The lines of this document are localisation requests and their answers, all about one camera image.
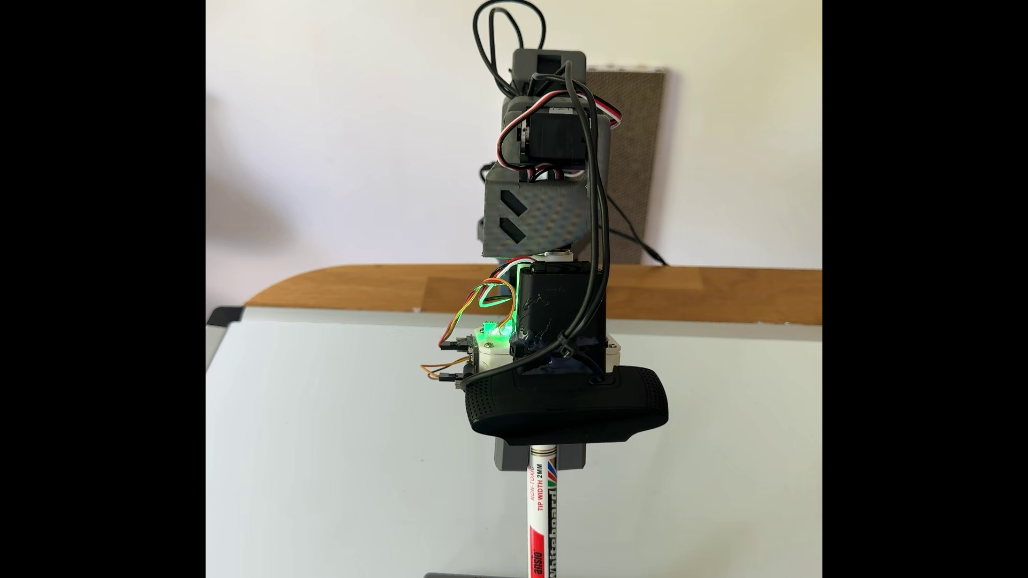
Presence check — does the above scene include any brown corrugated cardboard panel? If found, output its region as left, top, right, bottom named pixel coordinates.
left=585, top=68, right=666, bottom=266

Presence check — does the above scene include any red white black servo wire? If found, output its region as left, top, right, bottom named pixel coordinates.
left=495, top=90, right=624, bottom=174

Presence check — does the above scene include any whiteboard with grey frame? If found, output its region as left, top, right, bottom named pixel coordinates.
left=206, top=305, right=823, bottom=578

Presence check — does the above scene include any orange jumper wire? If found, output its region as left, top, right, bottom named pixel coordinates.
left=420, top=277, right=519, bottom=382

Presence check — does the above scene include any black power cable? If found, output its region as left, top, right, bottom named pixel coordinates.
left=602, top=196, right=669, bottom=268

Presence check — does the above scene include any white whiteboard marker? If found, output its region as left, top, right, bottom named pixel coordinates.
left=526, top=444, right=558, bottom=578

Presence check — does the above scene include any black webcam cable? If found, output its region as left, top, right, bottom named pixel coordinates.
left=472, top=0, right=613, bottom=380

